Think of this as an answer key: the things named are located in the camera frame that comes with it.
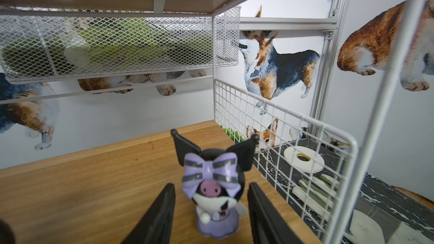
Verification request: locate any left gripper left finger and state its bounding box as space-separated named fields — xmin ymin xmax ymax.
xmin=122 ymin=183 xmax=176 ymax=244

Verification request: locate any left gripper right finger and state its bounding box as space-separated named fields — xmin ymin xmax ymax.
xmin=247 ymin=183 xmax=302 ymax=244

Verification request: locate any white and grey work glove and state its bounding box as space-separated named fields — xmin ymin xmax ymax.
xmin=292 ymin=173 xmax=434 ymax=244

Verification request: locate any white tape roll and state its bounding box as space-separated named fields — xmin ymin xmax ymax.
xmin=284 ymin=146 xmax=325 ymax=174

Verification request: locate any small potted green plant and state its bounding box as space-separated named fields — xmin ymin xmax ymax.
xmin=220 ymin=125 xmax=245 ymax=144

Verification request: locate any green fern plant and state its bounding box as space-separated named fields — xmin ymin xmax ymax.
xmin=1 ymin=16 xmax=212 ymax=81

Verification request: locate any white wire three-tier shelf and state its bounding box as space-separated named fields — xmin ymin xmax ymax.
xmin=0 ymin=0 xmax=434 ymax=244

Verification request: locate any white wire wall basket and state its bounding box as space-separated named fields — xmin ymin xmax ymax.
xmin=1 ymin=7 xmax=241 ymax=84

